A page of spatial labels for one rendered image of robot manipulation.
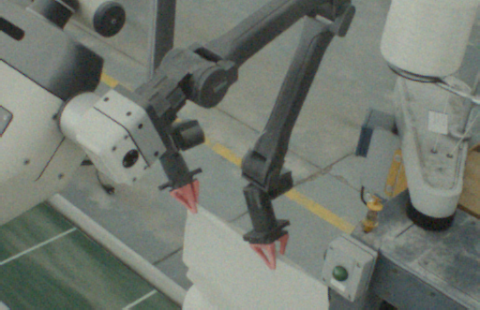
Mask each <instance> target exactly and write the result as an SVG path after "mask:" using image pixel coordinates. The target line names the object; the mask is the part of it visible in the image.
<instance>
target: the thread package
mask: <svg viewBox="0 0 480 310"><path fill-rule="evenodd" d="M467 2H468V6H467ZM479 2H480V0H392V3H391V7H390V10H389V13H388V15H387V21H386V25H385V27H384V30H383V35H382V44H381V52H382V55H383V57H384V58H385V59H386V60H387V61H389V62H390V64H392V65H393V66H396V67H398V68H400V69H402V70H406V71H409V72H411V73H415V74H419V75H424V76H435V77H440V76H447V75H450V74H452V73H453V70H454V72H456V71H457V70H458V68H459V67H460V66H461V63H462V60H463V57H464V54H465V51H466V49H467V44H468V41H469V37H470V33H471V30H472V27H473V21H474V18H475V17H476V16H475V14H476V10H477V8H478V5H479ZM466 8H467V11H466ZM465 13H466V16H465ZM464 18H465V22H464ZM463 23H464V26H463ZM462 27H463V31H462ZM460 32H462V36H461V35H460ZM459 38H461V40H459ZM458 43H459V45H458ZM456 57H457V59H456ZM455 61H456V64H455ZM454 67H455V69H454Z"/></svg>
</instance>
